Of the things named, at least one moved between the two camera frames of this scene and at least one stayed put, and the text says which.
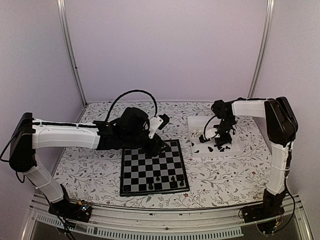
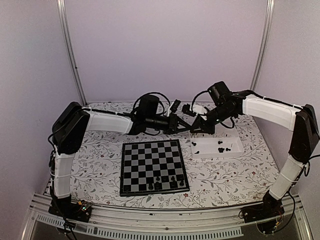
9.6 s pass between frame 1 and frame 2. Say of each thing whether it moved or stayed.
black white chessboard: stayed
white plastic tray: stayed
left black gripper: moved
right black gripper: moved
